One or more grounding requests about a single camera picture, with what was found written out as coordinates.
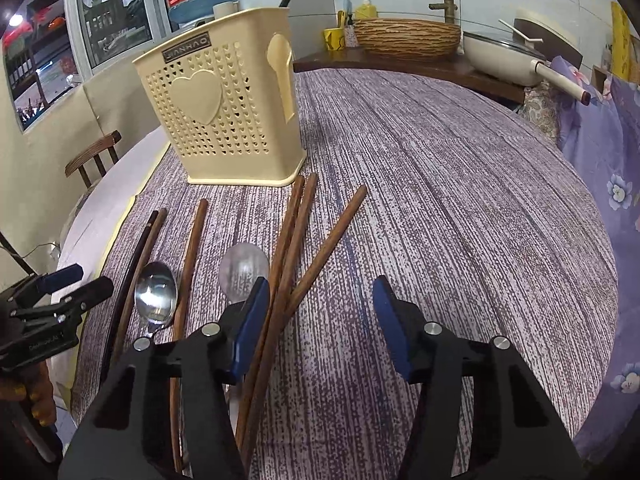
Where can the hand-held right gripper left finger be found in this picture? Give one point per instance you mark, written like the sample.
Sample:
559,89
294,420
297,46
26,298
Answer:
250,330

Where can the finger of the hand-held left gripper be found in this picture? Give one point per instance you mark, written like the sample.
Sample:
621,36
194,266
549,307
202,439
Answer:
90,292
62,275

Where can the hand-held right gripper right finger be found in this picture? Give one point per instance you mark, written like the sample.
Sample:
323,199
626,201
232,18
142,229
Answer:
395,330

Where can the black chopstick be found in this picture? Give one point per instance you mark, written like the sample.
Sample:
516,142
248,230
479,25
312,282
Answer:
132,280

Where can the metal spoon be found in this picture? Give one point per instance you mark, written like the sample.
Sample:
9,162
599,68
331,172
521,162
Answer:
243,270
156,292

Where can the brown wooden chopstick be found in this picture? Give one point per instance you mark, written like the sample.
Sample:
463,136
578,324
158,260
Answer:
335,240
192,250
287,230
300,230
150,245

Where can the cream perforated utensil basket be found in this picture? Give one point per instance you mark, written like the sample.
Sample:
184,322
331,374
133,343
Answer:
200,135

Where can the person's left hand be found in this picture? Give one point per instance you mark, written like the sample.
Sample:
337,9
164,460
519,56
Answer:
37,400

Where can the wooden chair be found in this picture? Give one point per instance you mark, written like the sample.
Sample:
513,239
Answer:
92,152

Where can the purple striped tablecloth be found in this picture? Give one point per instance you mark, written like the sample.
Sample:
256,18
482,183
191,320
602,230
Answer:
425,185

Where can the dark wooden counter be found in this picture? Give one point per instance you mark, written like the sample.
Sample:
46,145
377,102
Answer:
400,67

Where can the beige patterned cloth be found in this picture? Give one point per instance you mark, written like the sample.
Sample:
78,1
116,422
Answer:
540,107

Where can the sliding window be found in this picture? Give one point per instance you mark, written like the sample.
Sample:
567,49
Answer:
110,10

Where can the purple floral cloth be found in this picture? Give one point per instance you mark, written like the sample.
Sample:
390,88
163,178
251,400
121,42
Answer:
600,150

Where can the white pan with lid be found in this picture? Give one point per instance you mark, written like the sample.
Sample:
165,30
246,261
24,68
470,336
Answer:
500,60

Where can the woven basin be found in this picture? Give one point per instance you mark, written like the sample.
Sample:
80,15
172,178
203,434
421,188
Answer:
407,40

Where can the yellow cup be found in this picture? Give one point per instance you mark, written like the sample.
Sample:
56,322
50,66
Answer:
334,40

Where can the small patterned bottle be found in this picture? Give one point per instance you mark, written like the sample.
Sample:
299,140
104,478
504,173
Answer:
350,35

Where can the cream paper roll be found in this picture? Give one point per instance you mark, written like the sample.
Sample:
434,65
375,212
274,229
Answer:
225,10

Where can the yellow soap bottle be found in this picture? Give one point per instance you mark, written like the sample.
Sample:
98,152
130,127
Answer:
366,9

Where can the white ladle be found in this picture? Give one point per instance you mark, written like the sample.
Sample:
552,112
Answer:
517,31

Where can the brass faucet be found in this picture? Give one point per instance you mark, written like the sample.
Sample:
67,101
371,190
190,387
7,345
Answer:
445,7

